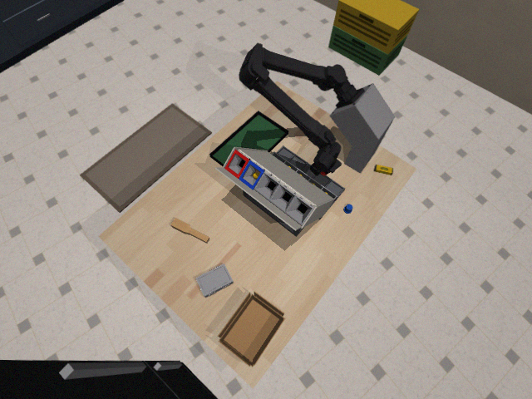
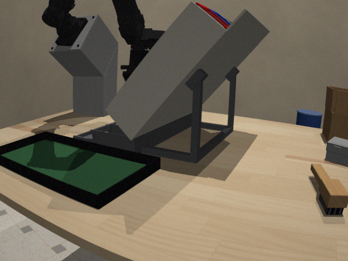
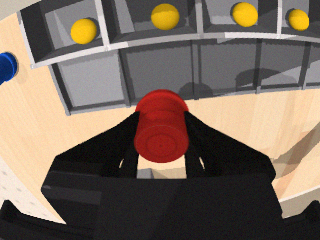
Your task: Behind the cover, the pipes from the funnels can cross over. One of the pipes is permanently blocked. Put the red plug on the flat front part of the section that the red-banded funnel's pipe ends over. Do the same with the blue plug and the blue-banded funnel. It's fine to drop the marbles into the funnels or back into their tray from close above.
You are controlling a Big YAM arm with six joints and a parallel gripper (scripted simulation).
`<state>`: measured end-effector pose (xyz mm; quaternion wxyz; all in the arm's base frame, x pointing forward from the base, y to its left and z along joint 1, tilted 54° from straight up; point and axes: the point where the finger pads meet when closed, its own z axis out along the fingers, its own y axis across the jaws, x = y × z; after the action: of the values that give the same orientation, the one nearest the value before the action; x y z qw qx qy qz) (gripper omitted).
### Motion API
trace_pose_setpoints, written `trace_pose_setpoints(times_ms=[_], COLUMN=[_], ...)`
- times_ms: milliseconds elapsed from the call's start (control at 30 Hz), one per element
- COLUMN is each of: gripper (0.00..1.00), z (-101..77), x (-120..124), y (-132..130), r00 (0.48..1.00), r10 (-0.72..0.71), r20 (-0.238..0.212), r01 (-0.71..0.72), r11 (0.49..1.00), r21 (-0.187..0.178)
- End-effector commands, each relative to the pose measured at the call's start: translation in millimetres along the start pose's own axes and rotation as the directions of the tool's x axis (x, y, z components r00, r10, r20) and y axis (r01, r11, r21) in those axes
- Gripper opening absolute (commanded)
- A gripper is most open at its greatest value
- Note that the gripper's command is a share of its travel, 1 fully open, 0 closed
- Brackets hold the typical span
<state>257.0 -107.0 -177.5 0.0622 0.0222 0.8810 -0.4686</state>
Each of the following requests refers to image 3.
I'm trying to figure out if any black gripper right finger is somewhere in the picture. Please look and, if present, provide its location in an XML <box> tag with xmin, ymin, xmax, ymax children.
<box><xmin>184</xmin><ymin>111</ymin><xmax>276</xmax><ymax>183</ymax></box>

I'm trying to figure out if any blue plug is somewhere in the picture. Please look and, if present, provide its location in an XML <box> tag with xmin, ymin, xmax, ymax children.
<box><xmin>0</xmin><ymin>52</ymin><xmax>17</xmax><ymax>85</ymax></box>

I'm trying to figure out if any yellow marble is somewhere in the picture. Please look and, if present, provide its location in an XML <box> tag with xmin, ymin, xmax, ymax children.
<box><xmin>289</xmin><ymin>9</ymin><xmax>309</xmax><ymax>31</ymax></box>
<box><xmin>71</xmin><ymin>19</ymin><xmax>97</xmax><ymax>44</ymax></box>
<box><xmin>233</xmin><ymin>2</ymin><xmax>258</xmax><ymax>27</ymax></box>
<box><xmin>151</xmin><ymin>4</ymin><xmax>179</xmax><ymax>30</ymax></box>

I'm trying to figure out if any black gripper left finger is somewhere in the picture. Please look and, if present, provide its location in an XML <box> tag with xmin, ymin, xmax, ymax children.
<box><xmin>48</xmin><ymin>111</ymin><xmax>140</xmax><ymax>178</ymax></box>

